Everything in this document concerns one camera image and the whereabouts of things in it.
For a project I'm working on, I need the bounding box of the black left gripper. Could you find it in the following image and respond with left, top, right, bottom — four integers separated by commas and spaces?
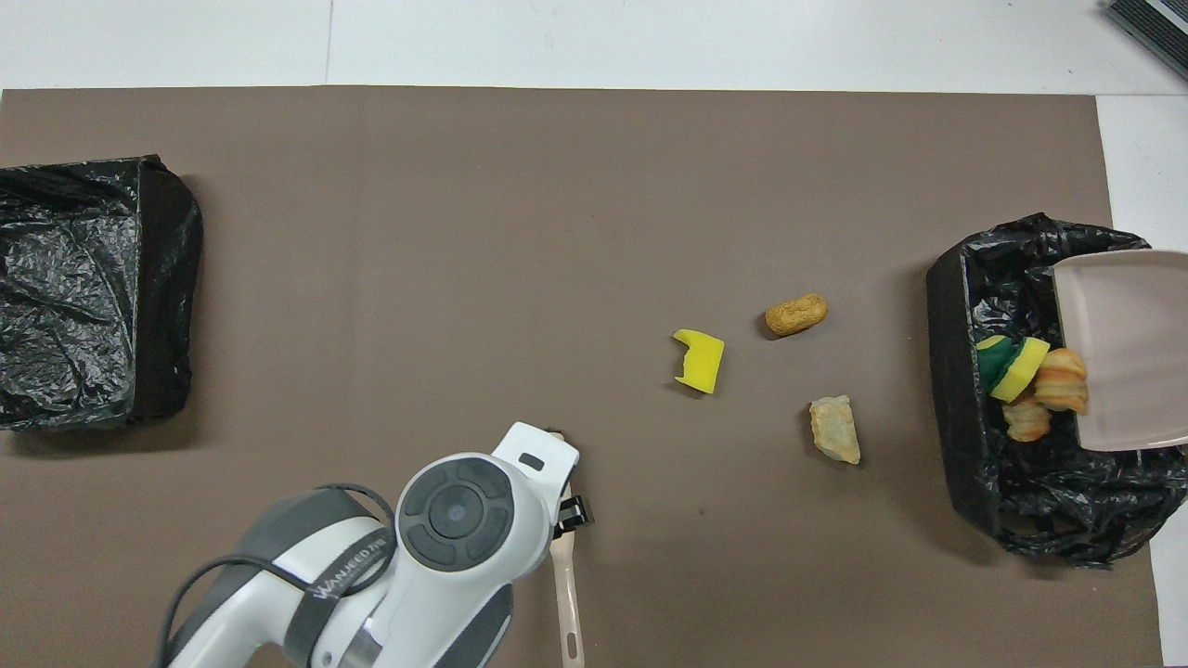
554, 495, 593, 539

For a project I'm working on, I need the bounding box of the beige hand brush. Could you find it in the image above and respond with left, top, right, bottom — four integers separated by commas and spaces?
546, 429, 588, 668

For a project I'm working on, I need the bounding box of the pale bread chunk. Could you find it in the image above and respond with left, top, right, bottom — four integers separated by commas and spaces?
809, 395, 862, 466

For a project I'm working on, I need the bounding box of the brown bread roll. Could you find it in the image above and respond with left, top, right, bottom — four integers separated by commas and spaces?
765, 293, 829, 338

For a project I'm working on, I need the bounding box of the pale flaky pastry piece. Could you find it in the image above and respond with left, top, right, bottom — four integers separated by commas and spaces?
1002, 394, 1052, 443

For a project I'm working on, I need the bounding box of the toy croissant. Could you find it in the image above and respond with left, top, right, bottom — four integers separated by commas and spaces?
1035, 348, 1089, 414

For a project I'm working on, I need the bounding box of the beige plastic dustpan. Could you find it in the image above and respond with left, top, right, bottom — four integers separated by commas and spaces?
1052, 249, 1188, 453

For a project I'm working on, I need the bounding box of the black bag-lined bin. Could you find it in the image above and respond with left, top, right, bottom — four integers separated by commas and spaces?
0, 155, 204, 432
926, 213, 1188, 569

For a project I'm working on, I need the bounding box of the brown table mat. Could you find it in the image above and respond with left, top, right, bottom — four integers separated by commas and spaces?
0, 86, 1166, 668

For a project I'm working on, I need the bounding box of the dark ribbed object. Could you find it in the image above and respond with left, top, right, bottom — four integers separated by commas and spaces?
1103, 0, 1188, 57

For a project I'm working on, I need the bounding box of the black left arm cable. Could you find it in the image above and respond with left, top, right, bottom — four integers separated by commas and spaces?
153, 482, 400, 668

